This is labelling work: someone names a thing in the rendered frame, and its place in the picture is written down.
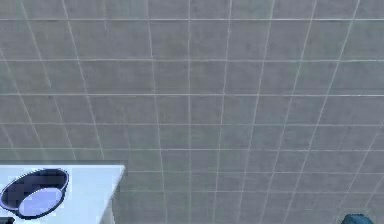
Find white table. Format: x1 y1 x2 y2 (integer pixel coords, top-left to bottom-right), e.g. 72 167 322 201
0 164 126 224

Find dark blue bowl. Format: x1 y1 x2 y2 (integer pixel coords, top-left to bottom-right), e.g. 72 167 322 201
0 168 70 220

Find teal round object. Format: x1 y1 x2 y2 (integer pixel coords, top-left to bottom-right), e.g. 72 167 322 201
340 213 375 224

